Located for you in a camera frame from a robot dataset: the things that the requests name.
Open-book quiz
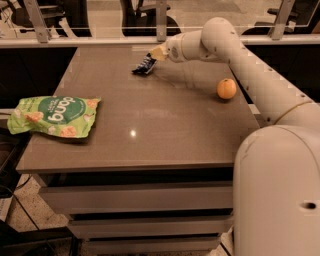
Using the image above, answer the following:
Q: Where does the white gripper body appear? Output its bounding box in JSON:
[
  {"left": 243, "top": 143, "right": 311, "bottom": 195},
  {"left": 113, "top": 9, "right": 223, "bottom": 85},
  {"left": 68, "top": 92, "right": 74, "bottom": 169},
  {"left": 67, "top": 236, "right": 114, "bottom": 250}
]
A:
[{"left": 165, "top": 31, "right": 201, "bottom": 63}]

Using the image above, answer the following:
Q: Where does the grey drawer cabinet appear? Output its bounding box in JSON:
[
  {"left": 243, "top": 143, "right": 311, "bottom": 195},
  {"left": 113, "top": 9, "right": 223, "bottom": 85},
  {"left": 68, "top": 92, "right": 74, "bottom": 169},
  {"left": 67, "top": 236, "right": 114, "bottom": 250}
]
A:
[{"left": 18, "top": 47, "right": 258, "bottom": 255}]

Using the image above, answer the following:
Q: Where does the blue rxbar blueberry wrapper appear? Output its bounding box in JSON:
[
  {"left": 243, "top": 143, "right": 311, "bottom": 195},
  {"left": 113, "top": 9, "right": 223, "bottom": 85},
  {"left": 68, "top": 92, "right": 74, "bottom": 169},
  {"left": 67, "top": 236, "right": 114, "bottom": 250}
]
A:
[{"left": 132, "top": 53, "right": 157, "bottom": 75}]

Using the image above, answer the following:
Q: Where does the orange fruit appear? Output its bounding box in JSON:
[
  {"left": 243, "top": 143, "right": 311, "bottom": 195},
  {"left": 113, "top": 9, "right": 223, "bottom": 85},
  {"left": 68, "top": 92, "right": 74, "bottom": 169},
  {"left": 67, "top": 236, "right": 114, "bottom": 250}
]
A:
[{"left": 216, "top": 79, "right": 237, "bottom": 100}]

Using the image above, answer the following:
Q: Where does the green rice chip bag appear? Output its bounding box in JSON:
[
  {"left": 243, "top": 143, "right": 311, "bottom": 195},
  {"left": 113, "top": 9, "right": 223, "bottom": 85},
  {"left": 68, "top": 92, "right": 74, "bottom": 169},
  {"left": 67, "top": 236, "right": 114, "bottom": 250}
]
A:
[{"left": 7, "top": 96, "right": 101, "bottom": 139}]

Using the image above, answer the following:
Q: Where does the black office chair left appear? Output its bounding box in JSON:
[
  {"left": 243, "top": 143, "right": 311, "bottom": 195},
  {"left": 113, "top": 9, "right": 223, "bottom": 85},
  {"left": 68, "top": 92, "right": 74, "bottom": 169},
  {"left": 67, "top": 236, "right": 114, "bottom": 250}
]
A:
[{"left": 4, "top": 0, "right": 91, "bottom": 37}]

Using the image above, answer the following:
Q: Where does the black office chair centre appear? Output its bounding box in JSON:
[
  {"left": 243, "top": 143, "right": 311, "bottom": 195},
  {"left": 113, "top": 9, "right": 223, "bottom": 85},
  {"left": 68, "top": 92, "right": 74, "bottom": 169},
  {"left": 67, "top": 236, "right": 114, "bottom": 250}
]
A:
[{"left": 119, "top": 0, "right": 183, "bottom": 38}]

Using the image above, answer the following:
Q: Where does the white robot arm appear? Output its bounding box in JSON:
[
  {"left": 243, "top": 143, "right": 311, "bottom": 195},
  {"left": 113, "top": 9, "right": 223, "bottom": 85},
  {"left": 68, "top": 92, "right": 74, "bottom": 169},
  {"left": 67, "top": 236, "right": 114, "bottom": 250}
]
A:
[{"left": 151, "top": 17, "right": 320, "bottom": 256}]

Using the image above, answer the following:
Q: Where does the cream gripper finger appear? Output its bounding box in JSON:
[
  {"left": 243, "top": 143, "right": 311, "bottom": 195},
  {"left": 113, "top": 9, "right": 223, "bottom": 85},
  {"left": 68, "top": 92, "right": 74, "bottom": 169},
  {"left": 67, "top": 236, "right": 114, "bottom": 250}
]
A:
[{"left": 150, "top": 44, "right": 168, "bottom": 61}]

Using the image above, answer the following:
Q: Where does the black office chair right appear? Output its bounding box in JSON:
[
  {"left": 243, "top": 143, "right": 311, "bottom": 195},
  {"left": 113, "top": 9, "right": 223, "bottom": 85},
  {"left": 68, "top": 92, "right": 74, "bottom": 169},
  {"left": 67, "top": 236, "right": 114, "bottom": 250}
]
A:
[{"left": 243, "top": 0, "right": 320, "bottom": 39}]

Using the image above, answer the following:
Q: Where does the black office chair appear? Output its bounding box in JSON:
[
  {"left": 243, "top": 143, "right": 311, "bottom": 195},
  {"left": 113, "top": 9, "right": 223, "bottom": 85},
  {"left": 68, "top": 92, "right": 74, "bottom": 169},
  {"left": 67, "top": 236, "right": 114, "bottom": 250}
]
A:
[
  {"left": 4, "top": 0, "right": 91, "bottom": 37},
  {"left": 119, "top": 0, "right": 183, "bottom": 38},
  {"left": 243, "top": 0, "right": 320, "bottom": 39}
]

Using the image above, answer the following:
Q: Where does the metal glass railing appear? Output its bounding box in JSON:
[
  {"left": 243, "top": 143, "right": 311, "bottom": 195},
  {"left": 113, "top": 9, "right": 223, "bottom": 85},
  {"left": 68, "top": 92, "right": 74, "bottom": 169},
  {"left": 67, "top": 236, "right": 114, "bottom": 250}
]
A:
[{"left": 0, "top": 0, "right": 319, "bottom": 48}]

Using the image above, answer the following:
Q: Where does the black floor cable left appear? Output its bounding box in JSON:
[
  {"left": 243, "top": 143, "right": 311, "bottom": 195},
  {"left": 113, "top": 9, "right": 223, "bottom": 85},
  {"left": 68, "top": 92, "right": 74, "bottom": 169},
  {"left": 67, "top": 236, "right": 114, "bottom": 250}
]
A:
[{"left": 0, "top": 173, "right": 58, "bottom": 256}]

